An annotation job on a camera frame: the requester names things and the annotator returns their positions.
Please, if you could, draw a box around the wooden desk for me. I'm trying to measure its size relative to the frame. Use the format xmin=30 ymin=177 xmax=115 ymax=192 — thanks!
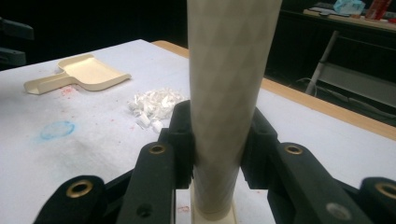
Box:
xmin=279 ymin=8 xmax=396 ymax=76

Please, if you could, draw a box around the red packet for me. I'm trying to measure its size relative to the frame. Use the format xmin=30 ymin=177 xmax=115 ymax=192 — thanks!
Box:
xmin=365 ymin=0 xmax=393 ymax=21

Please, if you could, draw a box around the beige hand brush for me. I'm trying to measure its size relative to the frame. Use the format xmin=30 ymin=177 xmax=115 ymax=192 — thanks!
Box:
xmin=186 ymin=0 xmax=283 ymax=224

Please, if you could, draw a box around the white metal stand leg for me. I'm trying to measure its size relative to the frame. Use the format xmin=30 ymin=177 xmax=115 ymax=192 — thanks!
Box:
xmin=304 ymin=30 xmax=340 ymax=96

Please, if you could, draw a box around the pile of white paper scraps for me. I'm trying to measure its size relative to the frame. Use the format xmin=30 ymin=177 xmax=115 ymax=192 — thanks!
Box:
xmin=126 ymin=88 xmax=188 ymax=134

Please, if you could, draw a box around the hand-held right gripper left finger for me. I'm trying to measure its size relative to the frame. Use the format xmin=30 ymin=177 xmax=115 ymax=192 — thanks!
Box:
xmin=158 ymin=99 xmax=196 ymax=190

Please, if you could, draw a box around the grey shelf board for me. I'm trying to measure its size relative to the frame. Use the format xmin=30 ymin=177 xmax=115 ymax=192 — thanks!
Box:
xmin=317 ymin=61 xmax=396 ymax=108

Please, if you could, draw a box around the light blue plastic bag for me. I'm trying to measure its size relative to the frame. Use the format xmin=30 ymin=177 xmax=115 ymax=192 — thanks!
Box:
xmin=332 ymin=0 xmax=366 ymax=16

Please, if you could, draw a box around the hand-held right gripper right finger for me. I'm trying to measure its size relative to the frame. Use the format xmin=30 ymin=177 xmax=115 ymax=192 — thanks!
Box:
xmin=240 ymin=106 xmax=279 ymax=190

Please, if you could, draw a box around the beige dustpan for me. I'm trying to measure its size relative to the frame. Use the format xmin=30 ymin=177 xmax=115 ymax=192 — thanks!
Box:
xmin=23 ymin=53 xmax=133 ymax=95

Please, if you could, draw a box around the dark chair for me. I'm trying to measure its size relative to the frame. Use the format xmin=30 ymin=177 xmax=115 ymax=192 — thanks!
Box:
xmin=0 ymin=17 xmax=35 ymax=68

